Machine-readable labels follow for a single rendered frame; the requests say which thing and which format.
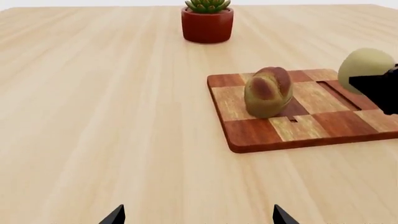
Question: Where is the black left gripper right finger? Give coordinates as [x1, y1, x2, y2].
[272, 203, 300, 224]

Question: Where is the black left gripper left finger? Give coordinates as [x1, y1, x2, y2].
[98, 203, 126, 224]

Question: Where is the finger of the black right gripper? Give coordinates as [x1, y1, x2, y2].
[348, 63, 398, 116]

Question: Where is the checkered wooden cutting board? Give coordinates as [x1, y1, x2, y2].
[206, 68, 398, 154]

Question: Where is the brown crusty bread loaf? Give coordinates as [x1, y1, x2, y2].
[244, 66, 294, 119]

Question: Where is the red plant pot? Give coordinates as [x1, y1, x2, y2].
[181, 6, 234, 44]

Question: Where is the green succulent plant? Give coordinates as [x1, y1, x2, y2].
[184, 0, 232, 14]

